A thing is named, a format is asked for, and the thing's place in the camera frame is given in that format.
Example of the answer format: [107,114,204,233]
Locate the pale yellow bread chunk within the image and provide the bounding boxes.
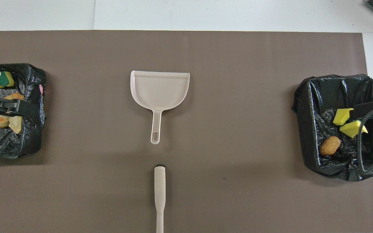
[4,92,25,101]
[9,115,23,134]

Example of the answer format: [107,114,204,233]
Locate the green and yellow sponge piece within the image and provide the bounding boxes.
[0,71,15,89]

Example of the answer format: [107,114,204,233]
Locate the curved yellow sponge piece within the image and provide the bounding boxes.
[339,119,368,139]

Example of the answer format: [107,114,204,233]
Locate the notched yellow sponge piece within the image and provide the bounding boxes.
[333,108,354,126]

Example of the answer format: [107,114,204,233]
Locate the brown bread roll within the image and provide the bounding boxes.
[319,136,342,156]

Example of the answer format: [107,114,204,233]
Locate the beige plastic dustpan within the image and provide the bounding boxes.
[130,70,190,145]

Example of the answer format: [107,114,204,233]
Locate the beige hand brush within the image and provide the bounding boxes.
[154,165,166,233]

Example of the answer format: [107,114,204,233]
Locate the open bin with black bag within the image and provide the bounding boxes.
[292,74,373,182]

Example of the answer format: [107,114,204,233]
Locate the brown paper table mat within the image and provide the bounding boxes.
[0,30,373,233]

